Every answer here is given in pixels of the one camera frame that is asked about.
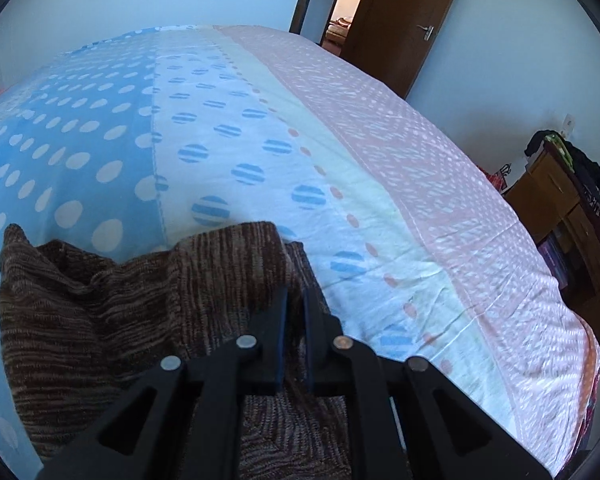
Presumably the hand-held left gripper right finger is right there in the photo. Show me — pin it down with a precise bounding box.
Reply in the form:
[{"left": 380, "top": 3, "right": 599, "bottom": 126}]
[{"left": 302, "top": 287, "right": 553, "bottom": 480}]

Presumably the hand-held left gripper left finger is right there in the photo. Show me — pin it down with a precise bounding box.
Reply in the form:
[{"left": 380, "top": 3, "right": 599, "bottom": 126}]
[{"left": 40, "top": 287, "right": 288, "bottom": 480}]

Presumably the brown knitted sweater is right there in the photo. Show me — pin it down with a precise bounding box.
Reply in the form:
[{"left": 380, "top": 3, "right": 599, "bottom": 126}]
[{"left": 0, "top": 221, "right": 353, "bottom": 480}]

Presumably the dark clothes pile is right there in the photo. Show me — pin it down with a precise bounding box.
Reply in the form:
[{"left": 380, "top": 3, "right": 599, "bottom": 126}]
[{"left": 524, "top": 130, "right": 600, "bottom": 241}]

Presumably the blue pink dotted bedsheet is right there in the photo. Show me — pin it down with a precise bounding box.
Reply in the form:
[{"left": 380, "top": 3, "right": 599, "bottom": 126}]
[{"left": 0, "top": 24, "right": 600, "bottom": 476}]

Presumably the red bag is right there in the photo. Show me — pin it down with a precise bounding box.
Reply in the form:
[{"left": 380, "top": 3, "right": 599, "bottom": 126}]
[{"left": 482, "top": 164, "right": 513, "bottom": 196}]

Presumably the row of books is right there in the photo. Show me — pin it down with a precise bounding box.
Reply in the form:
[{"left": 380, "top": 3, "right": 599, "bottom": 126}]
[{"left": 537, "top": 240, "right": 573, "bottom": 291}]

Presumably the wooden cabinet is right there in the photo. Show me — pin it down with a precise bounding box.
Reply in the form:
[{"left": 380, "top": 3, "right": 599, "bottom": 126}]
[{"left": 505, "top": 142, "right": 600, "bottom": 341}]

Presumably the brown wooden sofa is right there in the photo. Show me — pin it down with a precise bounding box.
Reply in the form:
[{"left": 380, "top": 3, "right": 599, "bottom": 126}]
[{"left": 327, "top": 16, "right": 355, "bottom": 45}]

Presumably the brown wooden door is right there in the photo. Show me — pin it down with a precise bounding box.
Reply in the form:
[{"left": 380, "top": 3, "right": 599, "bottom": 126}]
[{"left": 340, "top": 0, "right": 471, "bottom": 100}]

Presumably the brown door frame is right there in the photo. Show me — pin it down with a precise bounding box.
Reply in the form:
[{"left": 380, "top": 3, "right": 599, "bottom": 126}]
[{"left": 289, "top": 0, "right": 351, "bottom": 58}]

